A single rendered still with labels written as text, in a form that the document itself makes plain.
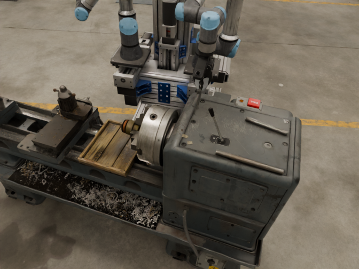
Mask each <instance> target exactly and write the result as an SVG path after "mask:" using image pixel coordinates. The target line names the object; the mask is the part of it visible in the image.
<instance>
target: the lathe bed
mask: <svg viewBox="0 0 359 269"><path fill-rule="evenodd" d="M15 102H16V103H17V104H18V106H19V109H18V110H17V111H16V112H15V114H16V115H15V116H14V117H12V118H11V119H10V120H9V121H8V122H7V123H6V124H5V125H4V124H1V128H0V151H2V152H5V153H8V154H11V155H15V156H18V157H21V158H23V159H27V160H30V161H33V162H36V163H39V164H43V165H46V166H49V167H52V168H55V169H58V170H61V171H64V172H68V173H71V174H74V175H77V176H80V177H83V178H86V179H90V180H93V181H96V182H98V183H101V184H105V185H108V186H111V187H114V188H118V189H121V190H123V191H126V192H129V193H133V194H136V195H139V196H142V197H145V198H148V199H151V200H155V201H158V202H161V203H163V195H162V191H163V167H161V166H158V165H154V164H149V163H146V162H144V161H140V160H139V159H138V157H137V159H136V160H135V162H134V164H133V165H132V167H131V169H130V171H129V172H128V174H127V176H126V177H125V176H121V175H118V174H115V173H112V172H108V171H105V170H102V169H98V168H95V167H92V166H89V165H86V164H82V163H79V161H78V159H77V158H78V157H79V156H80V155H81V153H82V152H83V151H84V150H85V146H86V147H87V146H88V144H89V143H90V142H91V141H92V140H93V138H94V137H95V135H96V134H97V132H98V130H100V128H101V127H102V126H103V125H101V124H97V123H95V124H94V123H93V124H92V128H88V129H87V131H86V132H85V133H84V134H83V135H82V137H81V138H80V139H79V140H78V141H77V143H76V144H75V146H73V148H72V149H71V151H70V152H69V154H67V156H65V157H64V159H63V160H62V161H61V162H60V163H59V164H56V163H53V162H49V161H46V160H43V159H40V158H37V157H34V156H31V155H27V154H24V153H21V152H19V150H18V148H17V146H18V145H19V144H20V143H21V141H22V140H23V138H24V137H25V136H26V135H29V134H30V133H32V134H35V135H36V134H37V133H38V132H39V131H41V130H42V129H43V128H44V127H45V125H46V124H47V123H48V122H49V121H50V120H52V118H53V117H52V115H51V110H47V109H44V108H39V107H36V106H32V105H29V104H24V103H22V102H18V101H15ZM16 133H17V134H16ZM81 140H82V141H81ZM83 141H84V142H83ZM86 143H87V144H86ZM78 145H80V146H78ZM83 145H84V146H83ZM74 151H75V152H74ZM138 161H139V162H138ZM142 163H143V164H145V165H143V164H142ZM147 164H149V165H147ZM138 170H139V171H138ZM134 172H135V173H134ZM132 174H133V175H132Z"/></svg>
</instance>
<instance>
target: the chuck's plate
mask: <svg viewBox="0 0 359 269"><path fill-rule="evenodd" d="M179 117H180V115H179V112H178V110H177V109H173V108H170V109H168V110H167V111H166V113H165V114H164V116H163V118H162V120H161V123H160V125H159V128H158V132H157V135H156V138H155V143H154V150H153V162H154V164H155V165H158V166H161V167H162V166H163V148H164V144H165V139H166V135H167V132H168V129H169V127H170V125H171V123H172V121H173V120H178V119H179Z"/></svg>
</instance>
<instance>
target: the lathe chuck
mask: <svg viewBox="0 0 359 269"><path fill-rule="evenodd" d="M168 109H170V108H169V107H165V106H160V105H156V104H155V105H152V106H151V107H150V108H149V109H148V111H147V112H146V114H145V116H144V118H143V121H142V123H141V127H140V129H139V133H138V138H137V147H136V148H137V149H141V150H142V155H140V154H138V153H137V157H138V159H139V160H140V161H144V162H147V163H151V164H154V162H153V150H154V143H155V138H156V135H157V132H158V128H159V125H160V123H161V120H162V118H163V116H164V114H165V113H166V111H167V110H168ZM153 114H155V115H156V116H157V118H156V119H154V120H152V119H151V118H150V116H151V115H153ZM154 165H155V164H154Z"/></svg>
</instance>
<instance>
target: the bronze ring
mask: <svg viewBox="0 0 359 269"><path fill-rule="evenodd" d="M140 127H141V126H140V125H138V124H135V121H133V120H124V121H123V123H122V127H121V131H122V132H123V133H126V134H127V135H130V132H131V131H132V130H136V131H139V129H140Z"/></svg>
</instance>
